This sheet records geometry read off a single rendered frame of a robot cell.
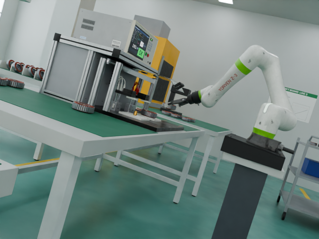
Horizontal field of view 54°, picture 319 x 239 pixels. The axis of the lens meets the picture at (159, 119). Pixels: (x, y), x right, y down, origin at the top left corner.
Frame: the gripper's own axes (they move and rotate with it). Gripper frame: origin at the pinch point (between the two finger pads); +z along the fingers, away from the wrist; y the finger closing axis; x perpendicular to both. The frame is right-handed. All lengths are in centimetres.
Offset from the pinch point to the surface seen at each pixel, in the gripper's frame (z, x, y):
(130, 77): 13.9, 23.4, -27.2
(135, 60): -9, 21, -57
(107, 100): 3, -3, -78
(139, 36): -14, 36, -54
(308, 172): -72, -88, 205
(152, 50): -8.2, 35.9, -27.6
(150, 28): 129, 211, 287
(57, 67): 28, 25, -84
